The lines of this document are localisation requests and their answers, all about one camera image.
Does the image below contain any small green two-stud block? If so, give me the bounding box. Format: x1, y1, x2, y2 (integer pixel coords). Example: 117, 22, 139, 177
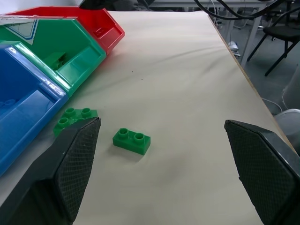
112, 127, 151, 155

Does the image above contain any green plastic bin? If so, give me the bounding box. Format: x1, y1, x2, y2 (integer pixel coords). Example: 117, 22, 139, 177
0, 18, 107, 98

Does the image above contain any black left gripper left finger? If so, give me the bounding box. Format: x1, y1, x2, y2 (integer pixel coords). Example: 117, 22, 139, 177
0, 117, 102, 225

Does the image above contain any blue plastic bin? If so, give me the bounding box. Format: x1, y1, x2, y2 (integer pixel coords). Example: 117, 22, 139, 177
0, 41, 69, 177

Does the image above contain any large green four-stud block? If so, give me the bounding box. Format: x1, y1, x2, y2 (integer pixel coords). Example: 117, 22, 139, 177
53, 107, 99, 137

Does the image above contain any black office chair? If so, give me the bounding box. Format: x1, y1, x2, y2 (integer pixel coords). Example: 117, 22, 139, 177
247, 9, 300, 77

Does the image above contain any black cable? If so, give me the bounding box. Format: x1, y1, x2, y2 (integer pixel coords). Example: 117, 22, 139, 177
194, 0, 291, 20

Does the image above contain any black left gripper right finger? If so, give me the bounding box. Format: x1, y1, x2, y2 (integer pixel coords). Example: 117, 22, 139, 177
224, 120, 300, 225

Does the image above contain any white round bin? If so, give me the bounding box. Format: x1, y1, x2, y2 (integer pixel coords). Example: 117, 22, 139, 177
273, 108, 300, 155

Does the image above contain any red plastic bin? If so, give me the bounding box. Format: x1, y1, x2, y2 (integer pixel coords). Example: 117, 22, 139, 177
5, 6, 125, 56

